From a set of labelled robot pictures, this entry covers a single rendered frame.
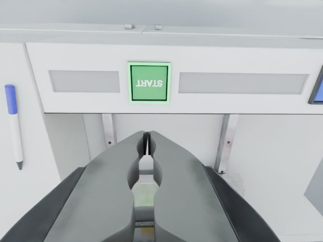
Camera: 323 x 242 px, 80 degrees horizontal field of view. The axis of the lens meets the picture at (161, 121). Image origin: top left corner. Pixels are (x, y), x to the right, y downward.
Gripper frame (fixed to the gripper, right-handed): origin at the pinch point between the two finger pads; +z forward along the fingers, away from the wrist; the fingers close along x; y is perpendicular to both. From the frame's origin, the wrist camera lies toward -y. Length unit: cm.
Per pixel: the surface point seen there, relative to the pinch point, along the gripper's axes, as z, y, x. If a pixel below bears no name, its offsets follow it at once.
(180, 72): 15.0, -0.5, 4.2
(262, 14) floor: 111, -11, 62
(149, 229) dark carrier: 20.5, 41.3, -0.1
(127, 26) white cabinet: 48.6, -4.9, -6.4
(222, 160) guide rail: 25.6, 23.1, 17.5
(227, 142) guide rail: 25.6, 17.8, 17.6
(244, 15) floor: 111, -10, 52
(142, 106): 14.6, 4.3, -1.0
